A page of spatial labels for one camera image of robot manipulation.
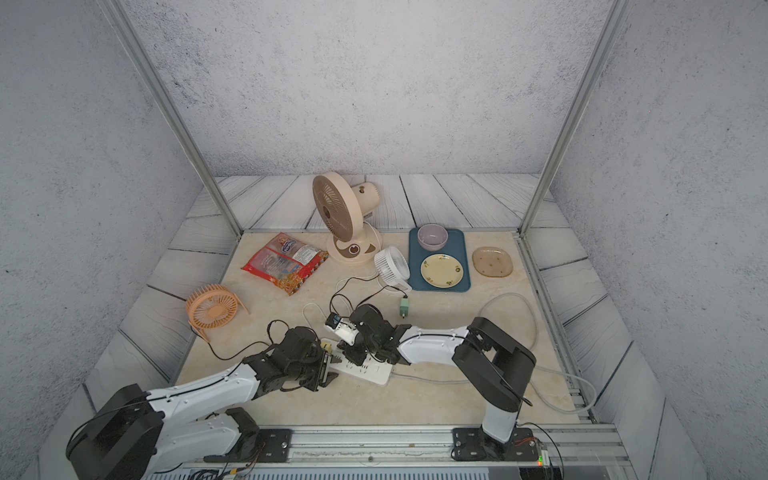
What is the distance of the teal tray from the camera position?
1.04m

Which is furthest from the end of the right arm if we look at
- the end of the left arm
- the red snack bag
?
the red snack bag

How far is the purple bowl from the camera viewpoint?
1.13 metres

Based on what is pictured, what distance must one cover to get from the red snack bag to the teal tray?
0.33 meters

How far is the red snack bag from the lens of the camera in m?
1.04

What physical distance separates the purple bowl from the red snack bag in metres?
0.36

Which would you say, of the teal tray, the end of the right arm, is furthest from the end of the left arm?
the teal tray
